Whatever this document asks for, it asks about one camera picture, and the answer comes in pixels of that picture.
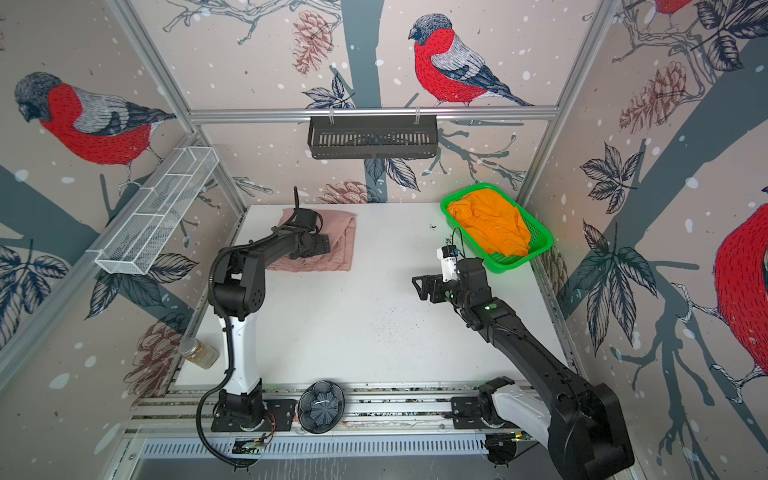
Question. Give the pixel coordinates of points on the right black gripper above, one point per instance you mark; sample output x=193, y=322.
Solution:
x=430, y=279

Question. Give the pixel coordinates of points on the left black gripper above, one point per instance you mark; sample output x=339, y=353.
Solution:
x=321, y=246

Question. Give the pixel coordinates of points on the pink shorts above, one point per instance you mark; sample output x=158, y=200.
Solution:
x=340, y=227

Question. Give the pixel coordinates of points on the orange shorts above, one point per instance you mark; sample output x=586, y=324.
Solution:
x=492, y=222

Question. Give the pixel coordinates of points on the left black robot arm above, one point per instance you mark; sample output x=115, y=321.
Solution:
x=237, y=291

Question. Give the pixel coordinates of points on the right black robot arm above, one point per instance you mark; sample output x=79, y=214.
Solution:
x=581, y=425

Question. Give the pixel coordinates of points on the green plastic basket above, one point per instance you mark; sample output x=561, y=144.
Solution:
x=541, y=238

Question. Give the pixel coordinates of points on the clear jar with contents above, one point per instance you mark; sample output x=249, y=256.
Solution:
x=197, y=352

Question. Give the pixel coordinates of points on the black round fan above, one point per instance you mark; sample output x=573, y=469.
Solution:
x=321, y=407

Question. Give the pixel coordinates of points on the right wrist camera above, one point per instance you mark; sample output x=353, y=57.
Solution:
x=448, y=255

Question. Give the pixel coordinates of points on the black hanging wire basket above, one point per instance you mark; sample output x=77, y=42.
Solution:
x=373, y=137

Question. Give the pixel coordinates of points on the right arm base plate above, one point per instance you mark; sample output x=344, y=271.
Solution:
x=476, y=413

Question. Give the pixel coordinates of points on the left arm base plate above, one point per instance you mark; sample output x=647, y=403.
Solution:
x=239, y=416

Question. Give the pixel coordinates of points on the white mesh wall shelf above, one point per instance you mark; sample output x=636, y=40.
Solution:
x=142, y=237

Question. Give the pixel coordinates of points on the horizontal aluminium frame bar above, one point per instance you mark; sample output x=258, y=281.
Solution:
x=241, y=116

